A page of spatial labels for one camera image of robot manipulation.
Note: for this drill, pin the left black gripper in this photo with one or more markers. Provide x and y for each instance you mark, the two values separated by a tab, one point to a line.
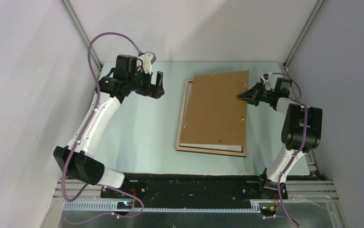
151	90

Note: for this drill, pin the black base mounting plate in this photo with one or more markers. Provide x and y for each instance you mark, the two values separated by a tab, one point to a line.
199	202

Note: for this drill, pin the brown cardboard backing board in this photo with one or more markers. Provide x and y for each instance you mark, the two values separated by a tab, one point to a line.
214	115

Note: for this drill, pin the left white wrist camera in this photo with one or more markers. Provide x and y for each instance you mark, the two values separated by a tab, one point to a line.
145	62

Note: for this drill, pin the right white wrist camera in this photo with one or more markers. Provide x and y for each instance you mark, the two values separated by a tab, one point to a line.
265	80

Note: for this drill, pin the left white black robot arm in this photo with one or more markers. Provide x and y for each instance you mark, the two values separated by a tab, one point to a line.
130	74

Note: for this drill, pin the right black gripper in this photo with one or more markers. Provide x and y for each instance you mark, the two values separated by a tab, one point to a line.
251	95

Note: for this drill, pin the wooden picture frame with glass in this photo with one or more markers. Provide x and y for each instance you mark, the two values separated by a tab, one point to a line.
241	153

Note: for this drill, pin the landscape photo print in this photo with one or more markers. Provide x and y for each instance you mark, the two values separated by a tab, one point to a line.
208	146

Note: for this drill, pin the aluminium front rail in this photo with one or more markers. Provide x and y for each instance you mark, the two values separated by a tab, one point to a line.
156	190

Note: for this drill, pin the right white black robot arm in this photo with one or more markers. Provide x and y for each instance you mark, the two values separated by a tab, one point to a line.
301	131

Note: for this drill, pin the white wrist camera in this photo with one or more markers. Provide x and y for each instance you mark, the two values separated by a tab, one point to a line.
145	62
265	80

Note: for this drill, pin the left aluminium corner post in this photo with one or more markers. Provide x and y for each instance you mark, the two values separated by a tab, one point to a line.
74	19

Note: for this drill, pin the aluminium corner post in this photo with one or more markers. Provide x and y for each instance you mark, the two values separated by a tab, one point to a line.
304	31
74	19

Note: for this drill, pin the right aluminium corner post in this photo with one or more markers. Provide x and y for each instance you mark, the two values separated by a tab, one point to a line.
304	31

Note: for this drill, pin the grey slotted cable duct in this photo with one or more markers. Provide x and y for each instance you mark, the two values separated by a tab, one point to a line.
119	206

